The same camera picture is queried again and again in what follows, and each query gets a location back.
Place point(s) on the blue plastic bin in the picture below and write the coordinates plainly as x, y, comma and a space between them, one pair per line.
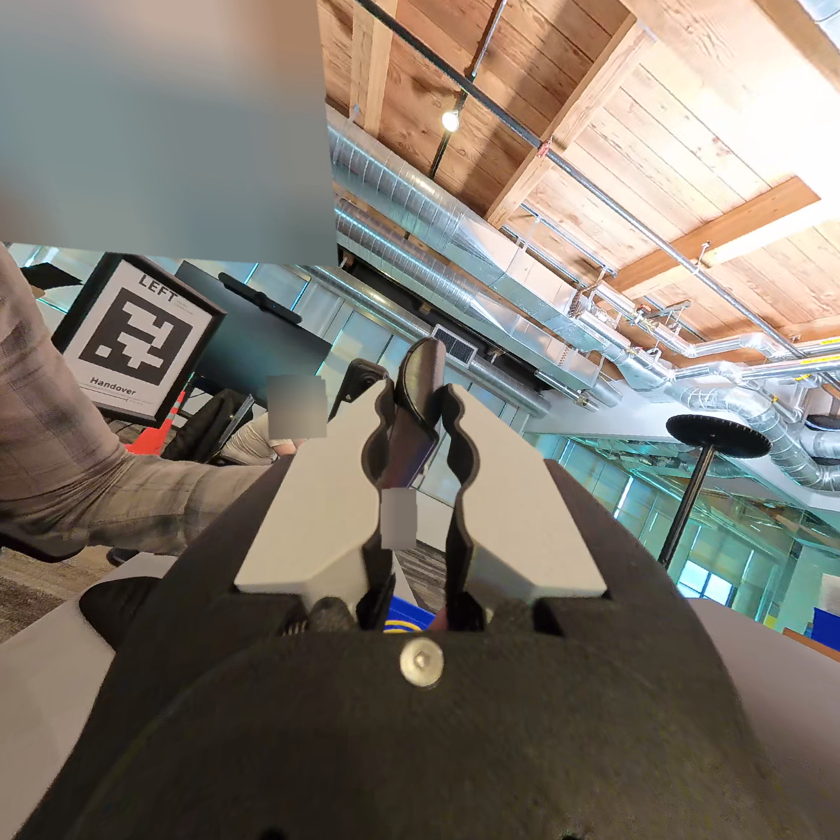
414, 617

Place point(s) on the black video bar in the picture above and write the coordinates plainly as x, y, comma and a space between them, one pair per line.
259, 298

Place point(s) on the black wall screen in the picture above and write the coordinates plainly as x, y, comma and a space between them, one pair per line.
263, 348

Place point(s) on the framed tag poster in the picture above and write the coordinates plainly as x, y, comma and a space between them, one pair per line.
138, 341

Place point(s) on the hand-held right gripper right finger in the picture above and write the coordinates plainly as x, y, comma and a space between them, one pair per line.
525, 525

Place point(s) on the person's left forearm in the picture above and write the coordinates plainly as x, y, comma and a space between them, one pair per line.
118, 499

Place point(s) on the black office chair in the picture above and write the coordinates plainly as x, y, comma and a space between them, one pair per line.
210, 427

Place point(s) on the ceiling air vent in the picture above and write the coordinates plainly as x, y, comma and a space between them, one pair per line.
456, 345

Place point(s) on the orange traffic cone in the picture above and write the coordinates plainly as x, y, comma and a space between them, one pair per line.
164, 427

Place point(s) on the ceiling spot lamp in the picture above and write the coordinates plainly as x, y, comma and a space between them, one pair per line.
450, 120

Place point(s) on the black remote control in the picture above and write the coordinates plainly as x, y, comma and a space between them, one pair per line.
418, 394

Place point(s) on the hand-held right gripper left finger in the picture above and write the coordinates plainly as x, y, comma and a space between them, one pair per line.
309, 525

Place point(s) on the silver ceiling duct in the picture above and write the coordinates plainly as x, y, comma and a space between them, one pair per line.
460, 236

